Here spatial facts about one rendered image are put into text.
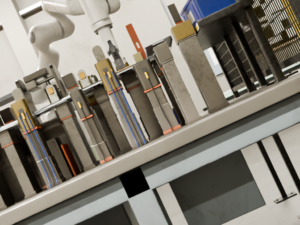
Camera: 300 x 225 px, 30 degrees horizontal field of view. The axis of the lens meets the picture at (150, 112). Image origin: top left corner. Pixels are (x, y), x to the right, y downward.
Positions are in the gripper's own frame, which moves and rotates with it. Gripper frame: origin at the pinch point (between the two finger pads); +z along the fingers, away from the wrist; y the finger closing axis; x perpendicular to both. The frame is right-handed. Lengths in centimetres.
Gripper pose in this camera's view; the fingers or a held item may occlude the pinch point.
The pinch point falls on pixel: (119, 64)
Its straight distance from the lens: 226.3
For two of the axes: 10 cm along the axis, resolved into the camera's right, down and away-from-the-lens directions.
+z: 4.2, 9.1, -0.3
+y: -0.2, -0.2, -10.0
